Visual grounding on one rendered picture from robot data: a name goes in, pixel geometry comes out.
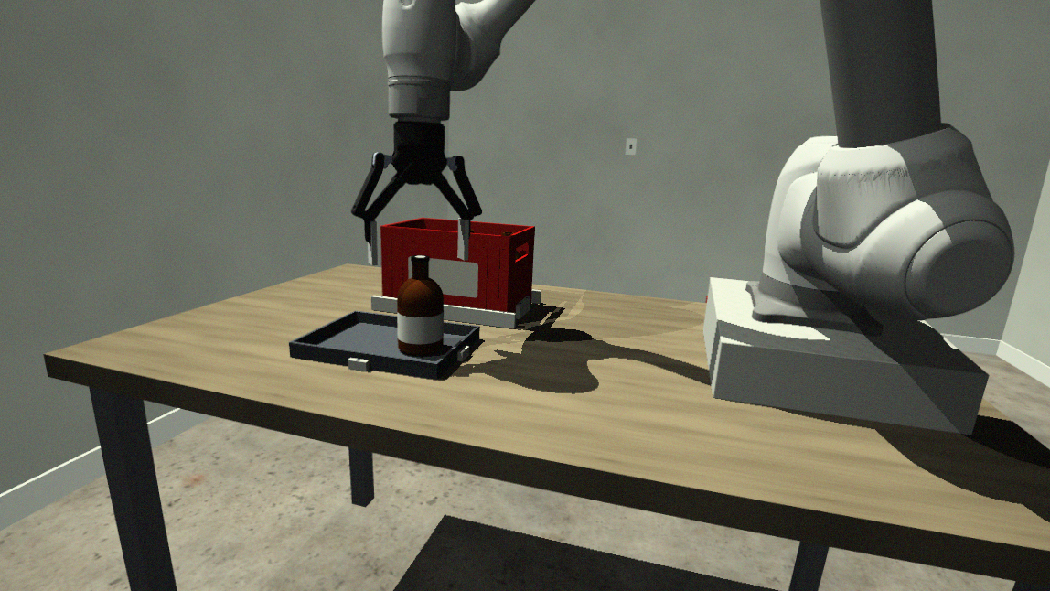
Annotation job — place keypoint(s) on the red crate with dividers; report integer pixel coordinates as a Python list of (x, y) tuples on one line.
[(491, 278)]

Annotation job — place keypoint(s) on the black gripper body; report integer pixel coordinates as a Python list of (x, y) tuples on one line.
[(409, 140)]

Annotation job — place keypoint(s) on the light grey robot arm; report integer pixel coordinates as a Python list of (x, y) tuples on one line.
[(902, 224)]

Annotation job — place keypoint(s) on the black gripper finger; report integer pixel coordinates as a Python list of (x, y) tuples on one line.
[(457, 165), (379, 162)]

